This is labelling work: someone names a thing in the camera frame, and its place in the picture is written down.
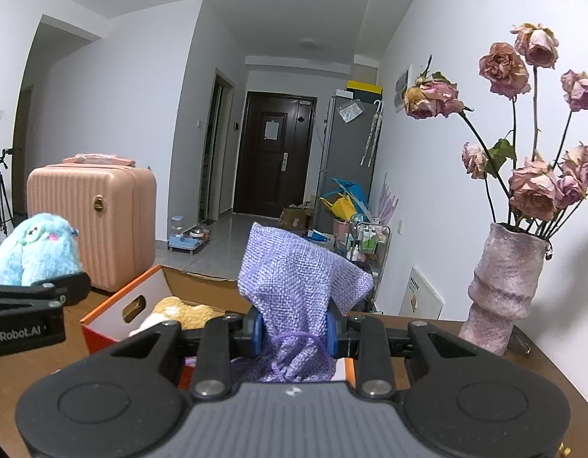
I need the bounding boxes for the pink textured vase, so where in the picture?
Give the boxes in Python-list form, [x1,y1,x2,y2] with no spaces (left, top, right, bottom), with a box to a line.
[458,222,552,358]

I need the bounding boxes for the yellow plush toy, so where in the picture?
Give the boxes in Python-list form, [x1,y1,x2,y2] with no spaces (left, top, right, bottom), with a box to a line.
[129,296,218,339]

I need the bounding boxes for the blue plush toy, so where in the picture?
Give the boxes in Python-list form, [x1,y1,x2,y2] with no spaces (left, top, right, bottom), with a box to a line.
[0,213,82,287]

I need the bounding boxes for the white folded umbrella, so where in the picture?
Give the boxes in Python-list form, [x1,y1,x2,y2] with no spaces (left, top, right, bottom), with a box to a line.
[365,100,384,168]

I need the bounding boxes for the brown cardboard box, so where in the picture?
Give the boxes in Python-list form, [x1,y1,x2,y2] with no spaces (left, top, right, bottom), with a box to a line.
[279,206,314,231]

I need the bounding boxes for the dried pink roses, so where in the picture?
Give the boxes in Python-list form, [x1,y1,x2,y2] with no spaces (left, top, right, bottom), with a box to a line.
[403,23,588,242]

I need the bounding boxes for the blue folded frame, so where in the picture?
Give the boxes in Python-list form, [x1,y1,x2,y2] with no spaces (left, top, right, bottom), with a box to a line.
[332,177,371,211]

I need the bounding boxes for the wire cart with bottles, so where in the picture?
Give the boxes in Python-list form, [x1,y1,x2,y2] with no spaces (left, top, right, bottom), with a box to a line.
[344,214,392,277]

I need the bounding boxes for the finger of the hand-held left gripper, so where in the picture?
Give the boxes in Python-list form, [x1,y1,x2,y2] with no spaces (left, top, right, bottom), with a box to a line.
[0,272,92,313]

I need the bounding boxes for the dark entrance door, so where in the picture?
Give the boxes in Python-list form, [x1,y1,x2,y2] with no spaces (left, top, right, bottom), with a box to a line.
[233,90,318,218]

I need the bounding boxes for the wall picture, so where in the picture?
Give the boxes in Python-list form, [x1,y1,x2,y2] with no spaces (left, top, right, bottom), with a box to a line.
[393,63,413,114]

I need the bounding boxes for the purple woven pouch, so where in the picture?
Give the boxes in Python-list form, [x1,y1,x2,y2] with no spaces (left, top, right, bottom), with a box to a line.
[229,223,375,383]

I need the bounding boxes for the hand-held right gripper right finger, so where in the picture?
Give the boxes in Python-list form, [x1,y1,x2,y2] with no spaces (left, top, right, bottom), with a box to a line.
[325,312,490,400]

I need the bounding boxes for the pink ribbed suitcase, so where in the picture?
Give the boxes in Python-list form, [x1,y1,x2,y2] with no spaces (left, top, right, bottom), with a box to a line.
[27,154,157,293]

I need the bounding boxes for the yellow and black box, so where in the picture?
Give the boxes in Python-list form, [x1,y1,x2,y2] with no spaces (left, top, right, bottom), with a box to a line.
[346,79,384,102]

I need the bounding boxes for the interior door frame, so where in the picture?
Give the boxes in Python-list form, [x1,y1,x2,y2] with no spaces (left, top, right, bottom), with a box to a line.
[201,74,236,223]

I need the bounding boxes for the grey refrigerator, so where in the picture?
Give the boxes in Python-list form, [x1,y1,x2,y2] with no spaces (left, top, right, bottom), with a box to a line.
[317,93,385,230]

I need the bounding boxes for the blue pet feeder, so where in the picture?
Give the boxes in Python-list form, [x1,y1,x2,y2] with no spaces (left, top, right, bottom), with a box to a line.
[168,216,209,252]

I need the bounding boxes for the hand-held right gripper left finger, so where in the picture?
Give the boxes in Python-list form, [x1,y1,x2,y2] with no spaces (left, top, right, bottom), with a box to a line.
[91,312,266,400]

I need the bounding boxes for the black tripod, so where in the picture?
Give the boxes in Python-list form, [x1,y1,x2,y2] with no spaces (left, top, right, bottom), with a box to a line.
[0,147,20,237]

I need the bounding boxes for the orange cardboard box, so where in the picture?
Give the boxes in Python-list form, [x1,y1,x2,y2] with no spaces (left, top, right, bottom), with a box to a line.
[80,264,356,389]

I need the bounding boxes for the eyeglasses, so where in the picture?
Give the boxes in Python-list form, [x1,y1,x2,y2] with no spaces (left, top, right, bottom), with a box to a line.
[511,331,533,358]

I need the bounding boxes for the yellow bag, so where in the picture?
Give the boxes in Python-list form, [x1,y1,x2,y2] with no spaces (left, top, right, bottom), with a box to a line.
[321,191,359,223]

